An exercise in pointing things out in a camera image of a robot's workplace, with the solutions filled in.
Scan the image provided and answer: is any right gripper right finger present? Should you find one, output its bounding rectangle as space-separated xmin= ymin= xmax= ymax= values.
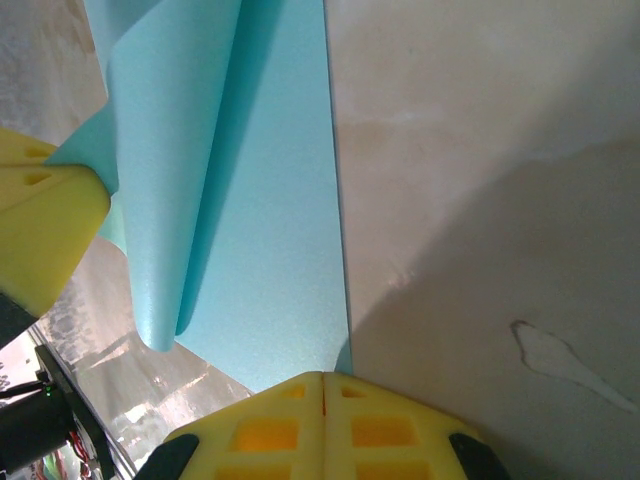
xmin=322 ymin=370 xmax=511 ymax=480

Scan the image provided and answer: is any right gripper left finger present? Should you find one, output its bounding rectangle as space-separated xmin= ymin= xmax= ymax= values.
xmin=137 ymin=370 xmax=325 ymax=480

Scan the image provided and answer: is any light blue cloth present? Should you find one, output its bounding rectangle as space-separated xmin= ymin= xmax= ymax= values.
xmin=44 ymin=0 xmax=354 ymax=396

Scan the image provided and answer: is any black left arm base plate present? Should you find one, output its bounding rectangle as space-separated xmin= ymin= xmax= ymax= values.
xmin=34 ymin=344 xmax=119 ymax=476

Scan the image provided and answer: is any aluminium mounting rail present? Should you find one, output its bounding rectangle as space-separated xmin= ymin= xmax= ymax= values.
xmin=27 ymin=319 xmax=261 ymax=480

